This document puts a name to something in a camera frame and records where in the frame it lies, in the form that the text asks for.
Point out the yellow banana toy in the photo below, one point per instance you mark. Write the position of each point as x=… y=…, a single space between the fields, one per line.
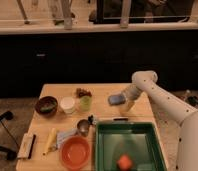
x=50 y=144

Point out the white paper cup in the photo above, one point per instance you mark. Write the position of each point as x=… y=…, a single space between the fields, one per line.
x=67 y=104

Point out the orange block in bin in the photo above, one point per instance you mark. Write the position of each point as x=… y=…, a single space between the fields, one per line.
x=124 y=163

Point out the green plastic bin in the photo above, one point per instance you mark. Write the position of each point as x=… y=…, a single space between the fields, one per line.
x=137 y=140

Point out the black chair base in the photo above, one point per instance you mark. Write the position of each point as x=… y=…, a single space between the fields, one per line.
x=11 y=154

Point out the small metal cup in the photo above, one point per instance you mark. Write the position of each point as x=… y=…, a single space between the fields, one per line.
x=83 y=127

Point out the small black white toy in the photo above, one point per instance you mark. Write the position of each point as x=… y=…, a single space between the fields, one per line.
x=93 y=120

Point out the black marker pen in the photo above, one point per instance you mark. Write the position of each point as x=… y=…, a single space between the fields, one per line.
x=120 y=119

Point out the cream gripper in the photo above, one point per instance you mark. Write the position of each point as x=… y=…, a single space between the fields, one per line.
x=126 y=103

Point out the blue sponge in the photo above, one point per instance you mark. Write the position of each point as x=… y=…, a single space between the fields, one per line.
x=117 y=99

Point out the blue grey cloth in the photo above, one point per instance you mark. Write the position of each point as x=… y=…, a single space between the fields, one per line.
x=63 y=135

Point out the green plastic cup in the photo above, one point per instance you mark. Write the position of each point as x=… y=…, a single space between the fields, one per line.
x=85 y=103

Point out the orange plastic bowl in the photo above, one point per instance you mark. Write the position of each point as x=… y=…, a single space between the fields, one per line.
x=74 y=153

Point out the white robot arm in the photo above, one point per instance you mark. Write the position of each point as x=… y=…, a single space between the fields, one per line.
x=185 y=115

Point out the dark brown bowl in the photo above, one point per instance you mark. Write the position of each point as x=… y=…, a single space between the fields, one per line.
x=46 y=106

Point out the brown grape cluster toy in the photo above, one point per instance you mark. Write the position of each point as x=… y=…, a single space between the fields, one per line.
x=82 y=92

